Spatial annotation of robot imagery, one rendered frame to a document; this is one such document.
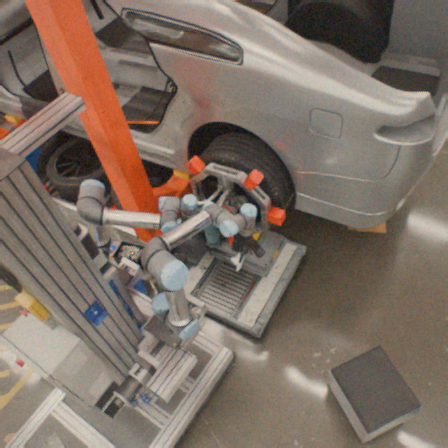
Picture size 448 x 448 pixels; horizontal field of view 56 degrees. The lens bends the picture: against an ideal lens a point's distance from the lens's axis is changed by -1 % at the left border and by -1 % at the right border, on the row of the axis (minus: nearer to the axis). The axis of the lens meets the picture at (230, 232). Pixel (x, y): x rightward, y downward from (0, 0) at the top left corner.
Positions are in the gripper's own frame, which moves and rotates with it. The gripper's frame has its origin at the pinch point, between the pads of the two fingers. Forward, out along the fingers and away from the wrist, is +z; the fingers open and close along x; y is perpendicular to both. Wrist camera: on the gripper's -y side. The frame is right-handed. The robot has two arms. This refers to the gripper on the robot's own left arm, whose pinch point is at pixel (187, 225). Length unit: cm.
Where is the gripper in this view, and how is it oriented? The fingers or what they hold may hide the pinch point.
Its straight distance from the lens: 247.6
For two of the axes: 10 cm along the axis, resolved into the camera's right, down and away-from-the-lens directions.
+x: 9.8, 1.6, 0.8
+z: -1.4, 4.0, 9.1
